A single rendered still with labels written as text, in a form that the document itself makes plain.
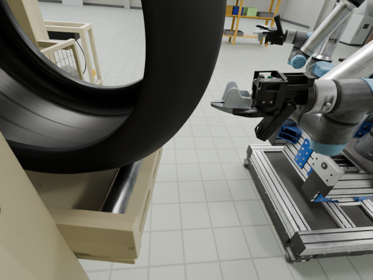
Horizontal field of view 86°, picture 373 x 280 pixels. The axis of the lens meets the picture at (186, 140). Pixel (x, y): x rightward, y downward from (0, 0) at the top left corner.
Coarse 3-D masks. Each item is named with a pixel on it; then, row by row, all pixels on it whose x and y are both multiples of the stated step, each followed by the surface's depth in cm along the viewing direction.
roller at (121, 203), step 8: (120, 168) 43; (128, 168) 43; (136, 168) 44; (120, 176) 41; (128, 176) 41; (136, 176) 43; (112, 184) 40; (120, 184) 39; (128, 184) 40; (112, 192) 38; (120, 192) 38; (128, 192) 39; (104, 200) 37; (112, 200) 36; (120, 200) 37; (128, 200) 39; (104, 208) 35; (112, 208) 35; (120, 208) 36
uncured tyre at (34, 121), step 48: (0, 0) 47; (144, 0) 20; (192, 0) 21; (0, 48) 51; (192, 48) 24; (0, 96) 48; (48, 96) 57; (96, 96) 59; (144, 96) 27; (192, 96) 29; (48, 144) 47; (96, 144) 34; (144, 144) 33
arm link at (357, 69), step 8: (368, 48) 53; (352, 56) 55; (360, 56) 53; (368, 56) 52; (344, 64) 54; (352, 64) 53; (360, 64) 52; (368, 64) 52; (328, 72) 57; (336, 72) 55; (344, 72) 54; (352, 72) 53; (360, 72) 53; (368, 72) 53; (296, 112) 56; (296, 120) 57
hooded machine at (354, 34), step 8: (368, 0) 657; (360, 8) 671; (368, 8) 658; (352, 16) 693; (360, 16) 668; (368, 16) 662; (352, 24) 695; (360, 24) 673; (368, 24) 678; (344, 32) 725; (352, 32) 696; (360, 32) 690; (368, 32) 695; (344, 40) 726; (352, 40) 703; (360, 40) 708
